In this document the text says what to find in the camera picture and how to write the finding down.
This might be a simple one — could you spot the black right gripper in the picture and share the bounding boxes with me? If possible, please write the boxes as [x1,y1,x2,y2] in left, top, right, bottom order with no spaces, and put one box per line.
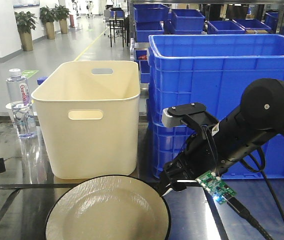
[158,134,216,196]

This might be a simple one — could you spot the beige plate black rim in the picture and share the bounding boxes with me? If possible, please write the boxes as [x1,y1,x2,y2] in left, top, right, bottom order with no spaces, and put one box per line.
[45,175,171,240]

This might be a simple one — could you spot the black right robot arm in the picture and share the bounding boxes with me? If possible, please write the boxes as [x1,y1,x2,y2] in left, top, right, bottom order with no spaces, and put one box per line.
[156,78,284,196]

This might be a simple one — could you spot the green circuit board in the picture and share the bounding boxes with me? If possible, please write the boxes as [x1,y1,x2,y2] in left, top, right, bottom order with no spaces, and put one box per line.
[195,170,237,205]

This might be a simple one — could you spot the lower blue plastic crate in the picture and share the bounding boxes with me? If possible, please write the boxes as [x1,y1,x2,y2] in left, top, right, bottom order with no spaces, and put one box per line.
[146,99,284,180]

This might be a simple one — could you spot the large blue plastic crate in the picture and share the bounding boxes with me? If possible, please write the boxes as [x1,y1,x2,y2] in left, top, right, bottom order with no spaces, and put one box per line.
[148,34,284,123]

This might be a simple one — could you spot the cream plastic bin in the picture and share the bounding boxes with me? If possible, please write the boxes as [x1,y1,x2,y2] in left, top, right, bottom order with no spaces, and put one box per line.
[31,60,140,179]

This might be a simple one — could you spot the clear water bottle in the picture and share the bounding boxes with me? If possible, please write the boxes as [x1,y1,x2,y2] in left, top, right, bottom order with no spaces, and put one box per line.
[6,68,37,139]

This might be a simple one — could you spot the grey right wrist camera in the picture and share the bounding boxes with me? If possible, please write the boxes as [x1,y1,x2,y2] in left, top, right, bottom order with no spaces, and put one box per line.
[161,102,219,134]

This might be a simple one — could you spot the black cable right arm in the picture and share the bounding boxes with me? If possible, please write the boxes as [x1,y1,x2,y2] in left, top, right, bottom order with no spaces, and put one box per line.
[201,124,284,240]

